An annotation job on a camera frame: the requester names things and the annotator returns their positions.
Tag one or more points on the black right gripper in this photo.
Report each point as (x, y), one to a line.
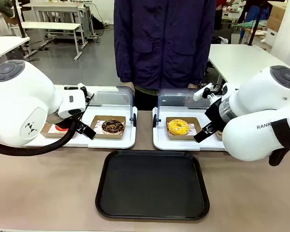
(216, 112)

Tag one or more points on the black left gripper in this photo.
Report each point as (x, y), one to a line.
(55, 118)

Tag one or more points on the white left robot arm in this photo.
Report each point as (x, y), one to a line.
(19, 96)

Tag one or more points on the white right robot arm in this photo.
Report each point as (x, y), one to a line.
(256, 101)

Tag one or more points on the brown cardboard donut tray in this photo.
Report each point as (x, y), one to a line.
(47, 131)
(218, 135)
(96, 125)
(195, 125)

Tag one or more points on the chocolate sprinkled donut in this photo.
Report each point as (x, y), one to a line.
(112, 126)

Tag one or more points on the red glazed donut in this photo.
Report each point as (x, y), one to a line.
(61, 128)

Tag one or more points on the yellow glazed donut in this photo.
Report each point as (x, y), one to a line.
(178, 126)

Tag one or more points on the black plastic serving tray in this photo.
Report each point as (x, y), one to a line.
(152, 184)

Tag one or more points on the person's left hand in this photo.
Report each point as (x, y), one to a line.
(192, 86)

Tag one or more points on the person's right hand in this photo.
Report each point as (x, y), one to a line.
(133, 90)

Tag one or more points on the white display case base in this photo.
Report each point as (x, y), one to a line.
(111, 142)
(164, 143)

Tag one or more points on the clear display case lid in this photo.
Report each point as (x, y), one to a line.
(176, 99)
(111, 96)

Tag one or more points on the black trousers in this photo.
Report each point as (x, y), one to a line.
(146, 100)

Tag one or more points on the large white table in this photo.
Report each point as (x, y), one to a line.
(241, 60)

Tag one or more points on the person in navy jacket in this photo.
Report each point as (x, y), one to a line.
(162, 41)

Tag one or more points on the white bench table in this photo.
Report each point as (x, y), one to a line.
(50, 26)

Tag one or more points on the person in red top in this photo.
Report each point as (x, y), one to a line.
(223, 12)

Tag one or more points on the black stand pole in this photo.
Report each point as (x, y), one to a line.
(256, 21)
(18, 19)

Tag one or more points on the white pillar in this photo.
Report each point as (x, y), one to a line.
(287, 31)

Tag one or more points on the brown cardboard box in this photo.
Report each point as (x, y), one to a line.
(275, 18)

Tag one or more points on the dark green bag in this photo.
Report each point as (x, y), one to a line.
(1, 6)

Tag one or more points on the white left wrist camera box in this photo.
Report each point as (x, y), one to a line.
(71, 102)

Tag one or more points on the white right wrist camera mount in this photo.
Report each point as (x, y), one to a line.
(203, 93)

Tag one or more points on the white desk with frame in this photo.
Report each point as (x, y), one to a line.
(53, 7)

